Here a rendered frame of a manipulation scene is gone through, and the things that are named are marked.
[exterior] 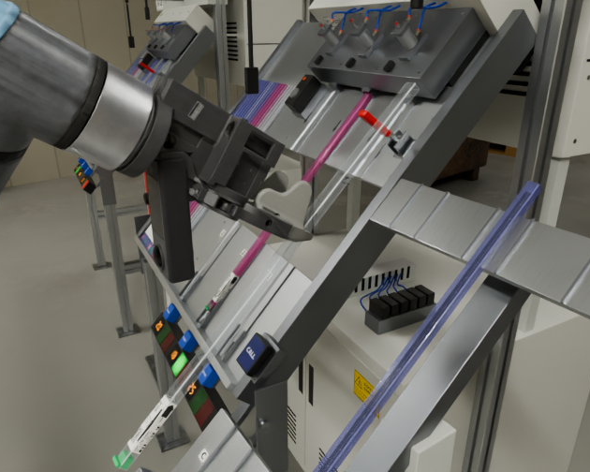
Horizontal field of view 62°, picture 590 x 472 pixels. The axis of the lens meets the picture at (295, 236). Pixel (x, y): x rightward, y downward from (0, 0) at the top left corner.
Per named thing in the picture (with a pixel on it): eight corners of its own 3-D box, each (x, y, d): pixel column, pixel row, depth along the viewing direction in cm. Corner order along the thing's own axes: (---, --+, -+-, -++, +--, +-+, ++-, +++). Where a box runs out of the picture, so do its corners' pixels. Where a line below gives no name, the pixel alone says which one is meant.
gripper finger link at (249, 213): (301, 229, 47) (225, 192, 41) (293, 243, 47) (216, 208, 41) (276, 216, 50) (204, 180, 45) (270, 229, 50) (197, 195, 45)
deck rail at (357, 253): (265, 411, 75) (236, 399, 72) (259, 403, 77) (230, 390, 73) (539, 38, 77) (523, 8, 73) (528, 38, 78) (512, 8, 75)
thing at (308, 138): (404, 205, 78) (386, 187, 75) (241, 135, 131) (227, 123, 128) (527, 37, 78) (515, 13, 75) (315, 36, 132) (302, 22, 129)
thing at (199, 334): (259, 404, 77) (226, 389, 73) (155, 251, 131) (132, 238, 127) (264, 397, 77) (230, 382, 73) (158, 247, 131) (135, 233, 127)
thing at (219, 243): (252, 391, 76) (237, 385, 74) (150, 243, 129) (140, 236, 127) (326, 291, 76) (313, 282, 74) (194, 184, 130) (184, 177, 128)
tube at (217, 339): (127, 470, 50) (118, 468, 49) (123, 461, 51) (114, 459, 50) (420, 90, 55) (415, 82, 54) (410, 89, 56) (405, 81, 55)
